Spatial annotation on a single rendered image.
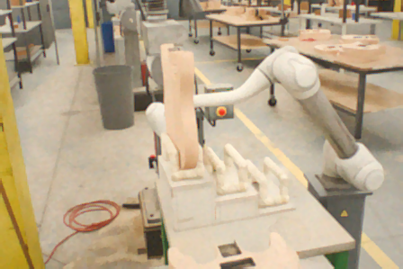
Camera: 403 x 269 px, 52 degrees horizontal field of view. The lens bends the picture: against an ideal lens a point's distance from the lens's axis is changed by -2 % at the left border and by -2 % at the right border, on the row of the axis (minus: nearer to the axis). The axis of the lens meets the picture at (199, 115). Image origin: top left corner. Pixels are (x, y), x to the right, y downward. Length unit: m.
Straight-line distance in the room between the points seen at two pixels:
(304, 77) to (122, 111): 3.70
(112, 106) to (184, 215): 3.78
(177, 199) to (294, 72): 0.68
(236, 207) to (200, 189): 0.16
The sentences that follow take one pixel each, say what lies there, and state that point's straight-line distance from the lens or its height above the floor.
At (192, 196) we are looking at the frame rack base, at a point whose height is 1.06.
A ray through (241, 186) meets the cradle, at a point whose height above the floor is 1.05.
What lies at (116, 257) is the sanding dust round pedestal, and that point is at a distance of 2.99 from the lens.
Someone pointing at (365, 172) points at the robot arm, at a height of 0.90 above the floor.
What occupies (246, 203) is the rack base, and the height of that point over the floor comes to 0.99.
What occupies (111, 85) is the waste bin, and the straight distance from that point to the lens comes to 5.06.
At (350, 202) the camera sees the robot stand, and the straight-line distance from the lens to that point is 2.28.
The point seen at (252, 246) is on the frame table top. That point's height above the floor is 0.93.
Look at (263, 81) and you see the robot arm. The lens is 1.88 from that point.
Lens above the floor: 1.75
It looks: 18 degrees down
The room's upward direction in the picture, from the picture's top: 3 degrees counter-clockwise
